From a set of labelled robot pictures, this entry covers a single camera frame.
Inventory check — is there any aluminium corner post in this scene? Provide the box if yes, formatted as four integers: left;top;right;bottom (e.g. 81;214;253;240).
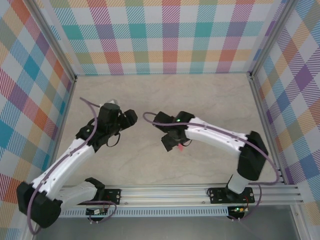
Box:
249;0;300;78
28;0;77;83

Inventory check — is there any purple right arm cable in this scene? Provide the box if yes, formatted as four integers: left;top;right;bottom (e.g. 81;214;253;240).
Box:
142;111;280;222

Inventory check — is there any aluminium side rail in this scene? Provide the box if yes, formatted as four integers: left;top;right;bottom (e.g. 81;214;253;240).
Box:
51;74;78;163
248;72;287;186

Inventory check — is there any small circuit board with LED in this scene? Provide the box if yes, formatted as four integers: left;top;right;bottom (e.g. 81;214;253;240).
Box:
229;205;248;214

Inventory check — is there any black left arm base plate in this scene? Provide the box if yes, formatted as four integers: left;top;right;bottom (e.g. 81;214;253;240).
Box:
99;188;123;206

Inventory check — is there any perforated metal cable tray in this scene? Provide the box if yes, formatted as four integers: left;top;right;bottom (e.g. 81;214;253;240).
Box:
59;206;230;218

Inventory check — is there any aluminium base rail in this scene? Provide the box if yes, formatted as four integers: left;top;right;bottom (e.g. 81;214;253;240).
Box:
59;184;305;207

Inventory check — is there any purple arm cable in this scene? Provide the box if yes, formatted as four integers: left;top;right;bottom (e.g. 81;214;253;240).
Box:
26;96;118;236
142;111;280;222

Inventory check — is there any thin black left wrist cable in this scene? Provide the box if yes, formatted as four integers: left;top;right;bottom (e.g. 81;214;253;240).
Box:
106;133;121;148

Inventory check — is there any grey metal panel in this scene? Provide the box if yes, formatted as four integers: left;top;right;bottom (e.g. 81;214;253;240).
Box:
32;216;301;240

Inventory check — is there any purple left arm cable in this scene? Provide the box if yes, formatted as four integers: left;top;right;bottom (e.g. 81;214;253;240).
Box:
26;96;118;236

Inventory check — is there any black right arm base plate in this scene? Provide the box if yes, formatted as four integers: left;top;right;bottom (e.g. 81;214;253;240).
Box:
208;186;255;205

